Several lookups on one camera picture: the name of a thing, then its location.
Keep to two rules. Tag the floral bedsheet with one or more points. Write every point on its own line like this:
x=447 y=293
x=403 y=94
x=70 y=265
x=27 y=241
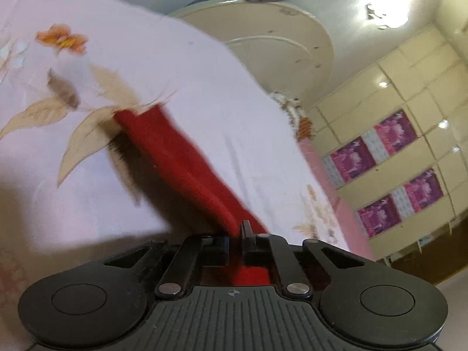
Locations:
x=204 y=91

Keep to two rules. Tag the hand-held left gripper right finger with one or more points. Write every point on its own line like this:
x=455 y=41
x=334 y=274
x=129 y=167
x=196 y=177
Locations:
x=252 y=248

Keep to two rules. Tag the red cloth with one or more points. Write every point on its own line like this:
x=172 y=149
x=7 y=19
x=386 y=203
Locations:
x=182 y=168

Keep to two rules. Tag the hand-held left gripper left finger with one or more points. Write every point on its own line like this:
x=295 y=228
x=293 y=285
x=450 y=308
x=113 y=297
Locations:
x=215 y=252

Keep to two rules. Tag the wall fixture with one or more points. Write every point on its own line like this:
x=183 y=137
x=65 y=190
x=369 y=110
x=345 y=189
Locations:
x=376 y=12

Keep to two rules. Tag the cream wardrobe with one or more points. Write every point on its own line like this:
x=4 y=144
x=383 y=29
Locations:
x=420 y=91

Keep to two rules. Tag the cream round headboard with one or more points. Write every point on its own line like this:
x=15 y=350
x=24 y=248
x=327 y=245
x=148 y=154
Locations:
x=278 y=44

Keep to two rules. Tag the purple wall poster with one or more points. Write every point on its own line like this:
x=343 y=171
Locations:
x=426 y=186
x=396 y=131
x=378 y=216
x=353 y=159

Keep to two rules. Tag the orange striped pillow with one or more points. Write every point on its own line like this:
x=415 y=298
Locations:
x=305 y=128

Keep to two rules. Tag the white patterned pillow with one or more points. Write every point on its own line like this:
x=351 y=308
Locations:
x=290 y=104

